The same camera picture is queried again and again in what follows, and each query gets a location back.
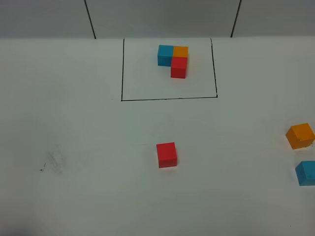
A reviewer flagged red template cube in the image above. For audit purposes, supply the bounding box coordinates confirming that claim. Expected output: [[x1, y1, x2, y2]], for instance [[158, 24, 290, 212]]
[[170, 57, 188, 79]]

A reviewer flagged orange template cube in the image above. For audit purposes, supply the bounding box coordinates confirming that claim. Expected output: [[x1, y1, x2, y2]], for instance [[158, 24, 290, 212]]
[[173, 46, 189, 58]]

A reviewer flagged blue template cube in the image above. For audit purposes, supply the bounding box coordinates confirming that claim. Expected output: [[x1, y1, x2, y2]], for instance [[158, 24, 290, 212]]
[[157, 45, 174, 66]]

